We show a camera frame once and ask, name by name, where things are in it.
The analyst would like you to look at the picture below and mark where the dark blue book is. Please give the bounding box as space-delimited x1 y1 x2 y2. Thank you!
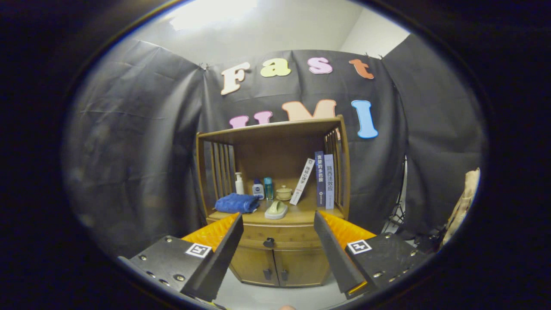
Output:
315 151 326 208

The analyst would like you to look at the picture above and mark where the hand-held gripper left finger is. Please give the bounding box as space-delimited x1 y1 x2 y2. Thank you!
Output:
118 212 245 303

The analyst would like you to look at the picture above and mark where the white book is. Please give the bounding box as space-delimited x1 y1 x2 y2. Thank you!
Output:
289 158 316 206

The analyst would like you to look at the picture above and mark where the wooden cabinet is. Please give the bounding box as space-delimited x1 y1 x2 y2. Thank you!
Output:
196 115 351 288

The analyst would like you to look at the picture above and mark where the black light stand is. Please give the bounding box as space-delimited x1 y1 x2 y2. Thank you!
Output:
381 155 409 235

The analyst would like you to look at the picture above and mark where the beige bag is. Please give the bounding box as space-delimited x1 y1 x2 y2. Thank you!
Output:
441 168 480 246

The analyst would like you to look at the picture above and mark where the blue towel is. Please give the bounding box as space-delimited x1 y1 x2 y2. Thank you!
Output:
214 193 260 214

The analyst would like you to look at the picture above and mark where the wooden drawer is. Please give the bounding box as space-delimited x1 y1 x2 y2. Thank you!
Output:
239 222 321 250

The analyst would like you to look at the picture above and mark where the light purple book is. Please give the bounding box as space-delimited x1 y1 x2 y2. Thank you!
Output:
324 154 335 210

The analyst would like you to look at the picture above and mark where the pale green soap dish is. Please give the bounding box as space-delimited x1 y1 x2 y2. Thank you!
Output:
264 200 288 220

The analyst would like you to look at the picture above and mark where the wooden countertop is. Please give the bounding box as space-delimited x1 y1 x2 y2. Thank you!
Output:
208 202 345 225

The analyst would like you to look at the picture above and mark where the wooden cabinet door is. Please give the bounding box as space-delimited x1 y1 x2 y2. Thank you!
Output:
228 245 280 287
272 248 331 287

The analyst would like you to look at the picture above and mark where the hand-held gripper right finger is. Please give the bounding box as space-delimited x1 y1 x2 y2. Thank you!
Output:
314 210 433 301

